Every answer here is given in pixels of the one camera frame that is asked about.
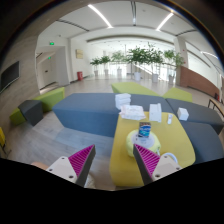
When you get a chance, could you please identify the ceiling strip lights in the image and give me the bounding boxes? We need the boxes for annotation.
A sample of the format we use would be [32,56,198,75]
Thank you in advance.
[87,3,220,60]

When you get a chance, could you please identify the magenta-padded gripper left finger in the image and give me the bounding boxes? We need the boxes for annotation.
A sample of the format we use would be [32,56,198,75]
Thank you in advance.
[45,143,97,188]

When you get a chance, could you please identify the wooden bench with black legs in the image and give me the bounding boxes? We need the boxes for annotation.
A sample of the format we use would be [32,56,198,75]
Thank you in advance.
[208,98,224,118]

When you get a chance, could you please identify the dark grey cube ottoman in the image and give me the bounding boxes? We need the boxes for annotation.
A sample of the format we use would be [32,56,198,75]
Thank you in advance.
[17,99,44,127]

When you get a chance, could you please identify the soft white tissue pack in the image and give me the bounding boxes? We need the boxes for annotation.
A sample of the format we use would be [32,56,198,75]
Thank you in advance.
[119,104,147,122]

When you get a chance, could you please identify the long lime green ottoman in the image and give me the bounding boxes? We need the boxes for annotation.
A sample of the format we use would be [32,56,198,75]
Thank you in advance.
[9,87,66,127]

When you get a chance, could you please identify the yellow framed wall picture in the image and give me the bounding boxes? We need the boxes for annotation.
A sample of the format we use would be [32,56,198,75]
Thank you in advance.
[75,49,85,60]

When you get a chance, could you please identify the small white tube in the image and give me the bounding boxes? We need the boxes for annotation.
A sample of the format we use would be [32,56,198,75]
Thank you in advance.
[166,113,174,126]

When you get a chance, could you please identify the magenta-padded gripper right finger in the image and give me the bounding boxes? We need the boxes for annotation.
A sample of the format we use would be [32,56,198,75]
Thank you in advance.
[132,143,183,186]

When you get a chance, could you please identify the person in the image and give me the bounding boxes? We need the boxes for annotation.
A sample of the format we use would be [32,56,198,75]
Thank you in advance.
[30,161,50,171]

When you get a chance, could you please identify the row of potted green plants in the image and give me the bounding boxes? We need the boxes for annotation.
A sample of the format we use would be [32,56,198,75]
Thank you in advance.
[89,44,186,85]

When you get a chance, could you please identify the black wall television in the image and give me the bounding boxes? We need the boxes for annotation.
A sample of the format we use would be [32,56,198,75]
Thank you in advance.
[0,60,21,93]

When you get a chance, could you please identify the white cube box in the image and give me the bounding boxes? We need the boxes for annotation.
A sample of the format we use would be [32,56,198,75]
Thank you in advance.
[176,107,190,122]

